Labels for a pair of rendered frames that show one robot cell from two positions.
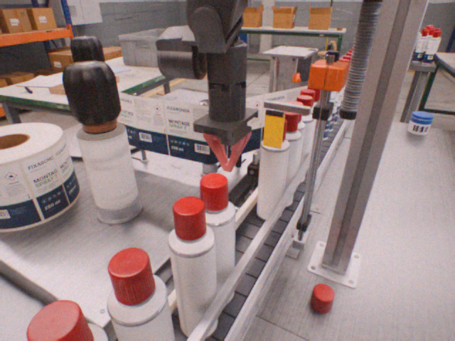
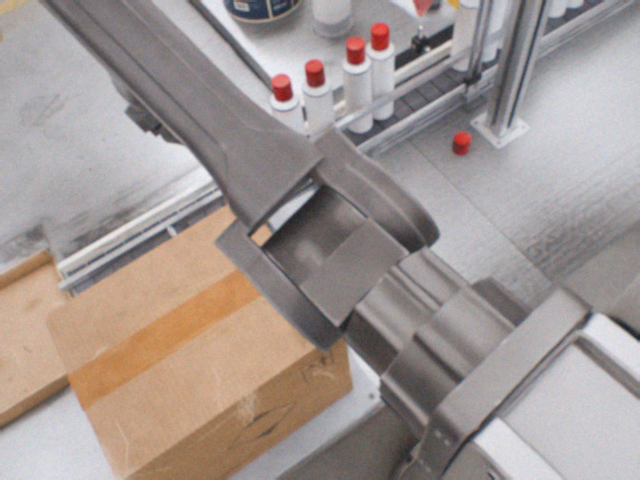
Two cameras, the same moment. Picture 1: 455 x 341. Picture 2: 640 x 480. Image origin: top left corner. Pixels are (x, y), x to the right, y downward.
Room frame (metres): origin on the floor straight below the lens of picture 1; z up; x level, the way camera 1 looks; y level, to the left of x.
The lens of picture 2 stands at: (-0.43, -0.32, 1.74)
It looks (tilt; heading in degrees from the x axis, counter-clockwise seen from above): 60 degrees down; 37
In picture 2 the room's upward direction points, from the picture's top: 11 degrees counter-clockwise
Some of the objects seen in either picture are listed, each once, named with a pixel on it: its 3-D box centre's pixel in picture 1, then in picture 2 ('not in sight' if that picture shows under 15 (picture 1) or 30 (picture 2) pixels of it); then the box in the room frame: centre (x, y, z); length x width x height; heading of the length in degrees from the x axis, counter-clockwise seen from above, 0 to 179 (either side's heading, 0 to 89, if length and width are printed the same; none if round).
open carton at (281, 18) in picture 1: (284, 16); not in sight; (5.98, -1.02, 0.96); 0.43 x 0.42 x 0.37; 66
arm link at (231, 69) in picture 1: (222, 62); not in sight; (0.44, 0.01, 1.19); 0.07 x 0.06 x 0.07; 69
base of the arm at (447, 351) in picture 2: not in sight; (444, 347); (-0.33, -0.31, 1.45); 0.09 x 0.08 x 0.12; 159
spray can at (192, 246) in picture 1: (195, 273); (357, 87); (0.24, 0.04, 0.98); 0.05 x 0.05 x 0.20
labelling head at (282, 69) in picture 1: (288, 99); not in sight; (0.83, -0.18, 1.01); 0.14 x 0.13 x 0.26; 152
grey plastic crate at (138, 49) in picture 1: (161, 46); not in sight; (2.64, 0.56, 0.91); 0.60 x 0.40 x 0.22; 162
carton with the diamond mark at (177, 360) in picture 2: not in sight; (215, 357); (-0.31, -0.01, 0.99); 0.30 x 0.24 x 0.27; 152
